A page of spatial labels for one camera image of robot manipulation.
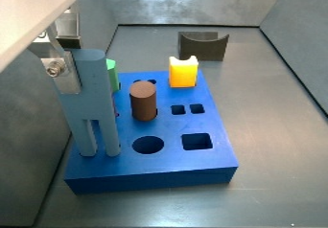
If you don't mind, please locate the purple star block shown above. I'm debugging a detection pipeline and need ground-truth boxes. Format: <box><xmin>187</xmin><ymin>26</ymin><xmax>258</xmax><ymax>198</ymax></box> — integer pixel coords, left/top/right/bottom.
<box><xmin>111</xmin><ymin>97</ymin><xmax>119</xmax><ymax>117</ymax></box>

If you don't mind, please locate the yellow arch block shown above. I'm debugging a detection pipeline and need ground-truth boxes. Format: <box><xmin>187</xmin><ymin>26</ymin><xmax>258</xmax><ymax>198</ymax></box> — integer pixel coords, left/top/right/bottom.
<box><xmin>169</xmin><ymin>56</ymin><xmax>198</xmax><ymax>88</ymax></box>

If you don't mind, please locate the brown cylinder block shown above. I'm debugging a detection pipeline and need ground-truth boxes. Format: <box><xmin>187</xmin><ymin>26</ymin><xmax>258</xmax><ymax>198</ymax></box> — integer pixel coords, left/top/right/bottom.
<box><xmin>130</xmin><ymin>80</ymin><xmax>157</xmax><ymax>122</ymax></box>

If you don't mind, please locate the black curved fixture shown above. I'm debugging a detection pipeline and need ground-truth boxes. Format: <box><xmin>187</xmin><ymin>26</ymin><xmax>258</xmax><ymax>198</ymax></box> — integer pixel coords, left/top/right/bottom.
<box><xmin>178</xmin><ymin>32</ymin><xmax>229</xmax><ymax>61</ymax></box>

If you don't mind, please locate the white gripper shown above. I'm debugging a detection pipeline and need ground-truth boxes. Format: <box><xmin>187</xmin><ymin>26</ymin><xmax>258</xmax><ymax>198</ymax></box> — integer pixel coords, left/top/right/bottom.
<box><xmin>0</xmin><ymin>0</ymin><xmax>82</xmax><ymax>94</ymax></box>

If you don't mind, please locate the green hexagonal block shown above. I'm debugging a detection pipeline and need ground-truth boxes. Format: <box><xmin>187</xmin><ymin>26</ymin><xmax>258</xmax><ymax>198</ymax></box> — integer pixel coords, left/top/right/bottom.
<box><xmin>106</xmin><ymin>58</ymin><xmax>121</xmax><ymax>93</ymax></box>

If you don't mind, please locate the blue shape-sorter base block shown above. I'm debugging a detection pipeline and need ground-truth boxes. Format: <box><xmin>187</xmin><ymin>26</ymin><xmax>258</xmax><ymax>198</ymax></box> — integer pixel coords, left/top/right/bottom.
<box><xmin>64</xmin><ymin>71</ymin><xmax>238</xmax><ymax>194</ymax></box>

